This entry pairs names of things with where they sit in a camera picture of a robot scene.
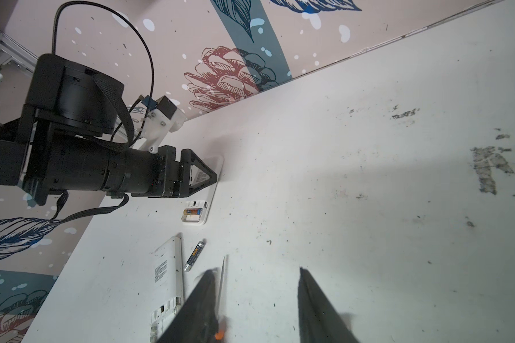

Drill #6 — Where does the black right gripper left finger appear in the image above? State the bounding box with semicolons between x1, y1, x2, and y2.
156;270;220;342

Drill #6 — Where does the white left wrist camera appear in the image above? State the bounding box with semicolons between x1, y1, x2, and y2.
138;96;187;154

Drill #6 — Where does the white remote control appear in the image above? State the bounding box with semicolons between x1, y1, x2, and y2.
150;235;185;342
181;155;224;226

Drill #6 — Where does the blue AA battery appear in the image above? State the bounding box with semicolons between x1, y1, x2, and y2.
183;207;203;217

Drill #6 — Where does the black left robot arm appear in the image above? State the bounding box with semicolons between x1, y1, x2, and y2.
0;54;217;205

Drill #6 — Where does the orange black screwdriver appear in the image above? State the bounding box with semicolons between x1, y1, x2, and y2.
214;254;228;342

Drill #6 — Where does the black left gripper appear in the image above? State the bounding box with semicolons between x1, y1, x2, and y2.
154;145;217;198

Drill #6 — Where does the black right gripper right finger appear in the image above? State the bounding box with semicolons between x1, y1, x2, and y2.
298;267;358;342

